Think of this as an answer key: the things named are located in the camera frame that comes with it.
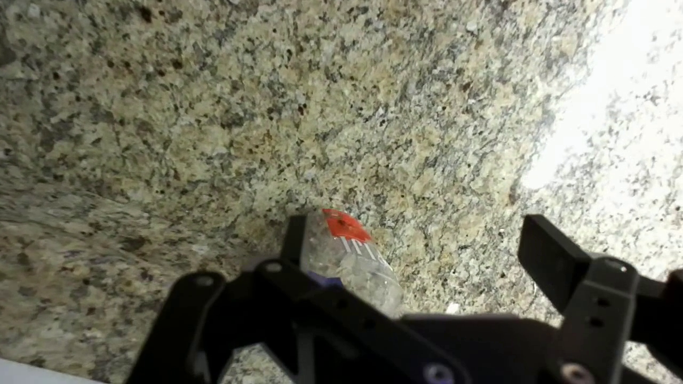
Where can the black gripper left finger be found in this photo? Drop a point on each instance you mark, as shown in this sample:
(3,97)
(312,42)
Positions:
(316,332)

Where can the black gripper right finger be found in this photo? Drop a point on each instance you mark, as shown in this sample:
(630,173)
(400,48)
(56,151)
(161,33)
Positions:
(605,304)

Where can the plastic water bottle red flower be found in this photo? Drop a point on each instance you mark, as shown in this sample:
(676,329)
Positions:
(338,250)

